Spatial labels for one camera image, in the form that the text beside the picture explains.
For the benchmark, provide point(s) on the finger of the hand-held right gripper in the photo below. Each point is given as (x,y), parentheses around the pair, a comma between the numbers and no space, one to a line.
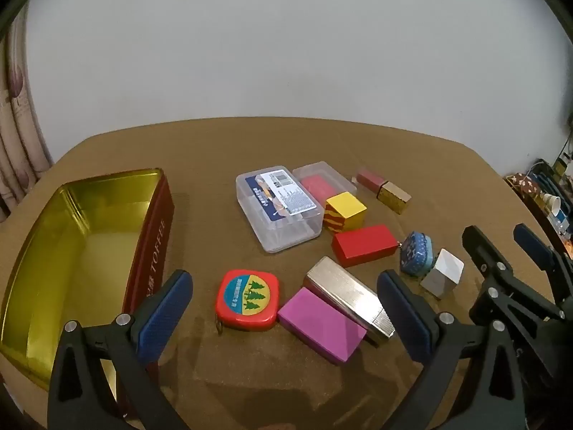
(485,248)
(535,246)

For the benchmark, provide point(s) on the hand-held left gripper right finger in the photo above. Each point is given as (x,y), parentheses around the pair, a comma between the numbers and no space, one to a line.
(403,318)

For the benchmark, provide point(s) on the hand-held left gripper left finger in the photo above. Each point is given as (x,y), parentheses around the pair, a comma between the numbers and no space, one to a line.
(161,313)

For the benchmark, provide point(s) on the silver cube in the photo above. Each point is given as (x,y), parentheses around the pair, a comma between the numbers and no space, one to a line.
(443,273)

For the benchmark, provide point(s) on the long silver bar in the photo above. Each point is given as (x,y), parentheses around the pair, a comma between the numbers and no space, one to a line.
(347,293)

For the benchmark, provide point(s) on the blue patterned pouch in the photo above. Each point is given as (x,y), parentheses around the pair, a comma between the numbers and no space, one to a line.
(416,253)

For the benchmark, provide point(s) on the pink rectangular block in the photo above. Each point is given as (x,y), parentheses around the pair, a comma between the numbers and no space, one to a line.
(322,324)

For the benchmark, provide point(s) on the red rectangular block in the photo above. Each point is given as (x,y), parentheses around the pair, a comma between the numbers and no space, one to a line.
(365,244)

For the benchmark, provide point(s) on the red tape measure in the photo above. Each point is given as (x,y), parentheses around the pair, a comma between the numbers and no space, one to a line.
(246,298)

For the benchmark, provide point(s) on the small gold block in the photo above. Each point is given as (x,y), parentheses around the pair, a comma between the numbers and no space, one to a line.
(395,197)

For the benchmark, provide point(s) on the red and gold tin box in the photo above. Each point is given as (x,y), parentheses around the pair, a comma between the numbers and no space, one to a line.
(67,255)

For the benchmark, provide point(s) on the yellow cube with red stripes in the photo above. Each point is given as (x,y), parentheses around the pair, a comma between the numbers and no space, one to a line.
(347,208)

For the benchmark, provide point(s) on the small pinkish red block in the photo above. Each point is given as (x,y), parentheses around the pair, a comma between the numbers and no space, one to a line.
(370,180)

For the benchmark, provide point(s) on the clear labelled plastic box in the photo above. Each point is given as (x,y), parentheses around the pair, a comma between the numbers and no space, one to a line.
(277,206)

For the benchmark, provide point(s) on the clear case with red contents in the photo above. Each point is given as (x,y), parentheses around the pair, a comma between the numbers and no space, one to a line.
(320,181)

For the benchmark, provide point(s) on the white paper cup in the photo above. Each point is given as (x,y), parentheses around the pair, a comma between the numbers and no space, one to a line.
(551,202)

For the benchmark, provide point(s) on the pile of household clutter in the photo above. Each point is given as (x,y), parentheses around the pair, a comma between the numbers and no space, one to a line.
(553,179)

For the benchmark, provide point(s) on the beige patterned curtain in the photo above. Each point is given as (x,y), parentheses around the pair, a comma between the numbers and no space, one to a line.
(20,134)

